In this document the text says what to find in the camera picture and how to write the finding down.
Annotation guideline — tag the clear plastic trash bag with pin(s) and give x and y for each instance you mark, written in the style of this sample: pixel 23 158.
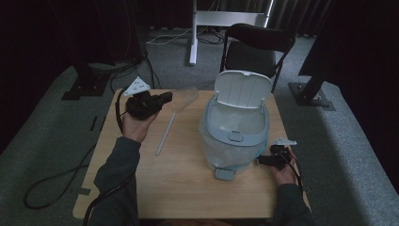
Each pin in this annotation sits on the clear plastic trash bag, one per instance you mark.
pixel 226 155

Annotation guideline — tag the person's right hand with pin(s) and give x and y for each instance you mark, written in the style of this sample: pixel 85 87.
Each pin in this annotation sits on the person's right hand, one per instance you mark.
pixel 287 175

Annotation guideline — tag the clear plastic cup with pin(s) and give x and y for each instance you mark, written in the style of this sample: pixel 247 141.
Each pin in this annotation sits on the clear plastic cup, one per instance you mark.
pixel 185 98

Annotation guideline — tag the white metal desk frame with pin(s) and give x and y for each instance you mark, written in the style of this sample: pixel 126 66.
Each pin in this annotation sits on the white metal desk frame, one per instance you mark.
pixel 226 18

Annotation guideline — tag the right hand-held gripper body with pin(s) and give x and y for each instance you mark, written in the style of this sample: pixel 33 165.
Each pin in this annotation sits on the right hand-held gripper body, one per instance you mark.
pixel 282 157

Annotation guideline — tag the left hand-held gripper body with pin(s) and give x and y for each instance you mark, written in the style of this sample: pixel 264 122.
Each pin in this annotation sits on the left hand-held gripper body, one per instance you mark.
pixel 142 105

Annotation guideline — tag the black folding chair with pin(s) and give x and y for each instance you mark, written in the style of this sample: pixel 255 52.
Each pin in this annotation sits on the black folding chair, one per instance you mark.
pixel 251 55

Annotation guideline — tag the white and blue trash can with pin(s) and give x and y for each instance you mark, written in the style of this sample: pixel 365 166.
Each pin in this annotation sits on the white and blue trash can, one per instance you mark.
pixel 241 89

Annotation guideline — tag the black stand base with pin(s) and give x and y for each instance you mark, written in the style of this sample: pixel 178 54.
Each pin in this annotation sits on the black stand base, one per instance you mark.
pixel 86 86
pixel 309 94

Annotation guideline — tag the white straw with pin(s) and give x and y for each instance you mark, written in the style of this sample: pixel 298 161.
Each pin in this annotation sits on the white straw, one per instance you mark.
pixel 165 135

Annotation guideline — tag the person's left hand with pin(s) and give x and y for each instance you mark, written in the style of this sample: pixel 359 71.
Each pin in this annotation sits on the person's left hand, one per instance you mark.
pixel 135 128

